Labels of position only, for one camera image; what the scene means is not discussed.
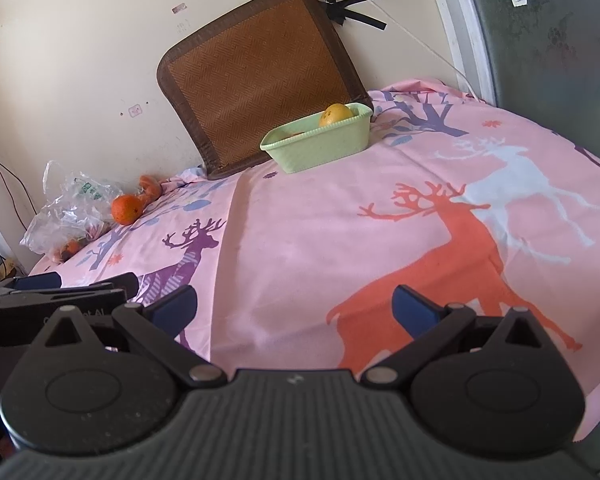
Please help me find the white framed glass door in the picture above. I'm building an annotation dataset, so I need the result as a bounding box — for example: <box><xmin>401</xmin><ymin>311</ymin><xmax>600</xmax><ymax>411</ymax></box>
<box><xmin>430</xmin><ymin>0</ymin><xmax>600</xmax><ymax>173</ymax></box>

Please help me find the black tape cross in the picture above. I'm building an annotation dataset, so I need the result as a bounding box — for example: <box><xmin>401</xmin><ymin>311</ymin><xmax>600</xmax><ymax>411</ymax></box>
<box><xmin>324</xmin><ymin>0</ymin><xmax>395</xmax><ymax>31</ymax></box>

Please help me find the white cable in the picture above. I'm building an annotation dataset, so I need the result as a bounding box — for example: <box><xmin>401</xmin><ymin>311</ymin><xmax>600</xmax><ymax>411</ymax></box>
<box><xmin>275</xmin><ymin>0</ymin><xmax>478</xmax><ymax>98</ymax></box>

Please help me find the thin dark wall cable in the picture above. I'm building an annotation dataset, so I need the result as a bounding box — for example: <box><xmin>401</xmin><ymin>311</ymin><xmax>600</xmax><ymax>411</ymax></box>
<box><xmin>0</xmin><ymin>137</ymin><xmax>37</xmax><ymax>222</ymax></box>

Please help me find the clear plastic bag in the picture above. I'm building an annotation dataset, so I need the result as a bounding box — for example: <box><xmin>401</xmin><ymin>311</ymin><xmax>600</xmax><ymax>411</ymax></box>
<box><xmin>20</xmin><ymin>161</ymin><xmax>127</xmax><ymax>264</ymax></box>

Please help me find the light green plastic basin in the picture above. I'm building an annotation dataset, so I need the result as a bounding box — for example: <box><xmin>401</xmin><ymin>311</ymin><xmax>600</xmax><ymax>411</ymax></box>
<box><xmin>260</xmin><ymin>102</ymin><xmax>374</xmax><ymax>175</ymax></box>

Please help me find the large orange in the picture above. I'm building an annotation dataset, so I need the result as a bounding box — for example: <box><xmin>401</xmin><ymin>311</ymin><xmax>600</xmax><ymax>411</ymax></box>
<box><xmin>111</xmin><ymin>195</ymin><xmax>144</xmax><ymax>226</ymax></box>

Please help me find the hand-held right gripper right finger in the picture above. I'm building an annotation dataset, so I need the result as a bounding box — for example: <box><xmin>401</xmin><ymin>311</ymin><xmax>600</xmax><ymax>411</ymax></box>
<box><xmin>362</xmin><ymin>285</ymin><xmax>556</xmax><ymax>388</ymax></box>

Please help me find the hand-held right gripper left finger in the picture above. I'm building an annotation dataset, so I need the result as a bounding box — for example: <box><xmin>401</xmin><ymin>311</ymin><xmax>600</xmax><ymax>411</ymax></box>
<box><xmin>42</xmin><ymin>285</ymin><xmax>226</xmax><ymax>388</ymax></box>

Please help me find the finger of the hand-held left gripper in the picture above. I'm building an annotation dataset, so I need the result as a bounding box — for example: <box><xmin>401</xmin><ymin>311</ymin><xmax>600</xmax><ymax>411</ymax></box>
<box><xmin>0</xmin><ymin>272</ymin><xmax>62</xmax><ymax>295</ymax></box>
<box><xmin>60</xmin><ymin>273</ymin><xmax>140</xmax><ymax>306</ymax></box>

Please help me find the pink deer printed bedsheet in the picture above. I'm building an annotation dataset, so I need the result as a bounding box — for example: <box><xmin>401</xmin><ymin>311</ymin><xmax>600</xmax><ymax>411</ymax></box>
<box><xmin>27</xmin><ymin>79</ymin><xmax>600</xmax><ymax>443</ymax></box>

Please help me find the brown woven seat cushion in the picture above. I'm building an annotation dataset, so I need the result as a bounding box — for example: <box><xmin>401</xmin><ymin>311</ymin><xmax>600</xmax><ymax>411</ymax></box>
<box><xmin>156</xmin><ymin>0</ymin><xmax>376</xmax><ymax>181</ymax></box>

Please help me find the large yellow grapefruit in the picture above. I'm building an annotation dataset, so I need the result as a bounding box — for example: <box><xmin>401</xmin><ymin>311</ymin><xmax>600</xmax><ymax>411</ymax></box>
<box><xmin>319</xmin><ymin>103</ymin><xmax>354</xmax><ymax>128</ymax></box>

